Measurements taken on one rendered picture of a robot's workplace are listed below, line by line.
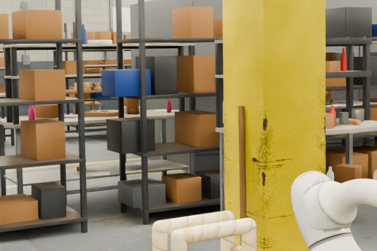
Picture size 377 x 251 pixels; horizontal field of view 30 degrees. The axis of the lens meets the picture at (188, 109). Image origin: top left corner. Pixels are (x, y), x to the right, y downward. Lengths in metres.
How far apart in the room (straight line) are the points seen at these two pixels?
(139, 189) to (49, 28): 1.69
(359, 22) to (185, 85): 2.07
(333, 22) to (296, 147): 5.34
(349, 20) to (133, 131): 2.67
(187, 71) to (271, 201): 4.40
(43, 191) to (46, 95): 0.84
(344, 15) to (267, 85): 5.25
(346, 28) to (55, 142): 3.30
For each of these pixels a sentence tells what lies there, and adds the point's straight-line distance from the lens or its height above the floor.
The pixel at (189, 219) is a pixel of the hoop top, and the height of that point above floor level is 1.21.
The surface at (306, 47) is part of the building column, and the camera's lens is 2.52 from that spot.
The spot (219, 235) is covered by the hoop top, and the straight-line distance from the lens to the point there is 1.45.
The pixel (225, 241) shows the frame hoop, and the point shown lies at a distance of 1.56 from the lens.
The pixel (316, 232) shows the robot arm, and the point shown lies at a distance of 1.59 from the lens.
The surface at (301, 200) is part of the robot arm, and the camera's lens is 1.61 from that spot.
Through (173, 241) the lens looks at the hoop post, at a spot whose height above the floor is 1.19.
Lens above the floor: 1.56
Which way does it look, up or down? 5 degrees down
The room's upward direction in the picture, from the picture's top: 1 degrees counter-clockwise
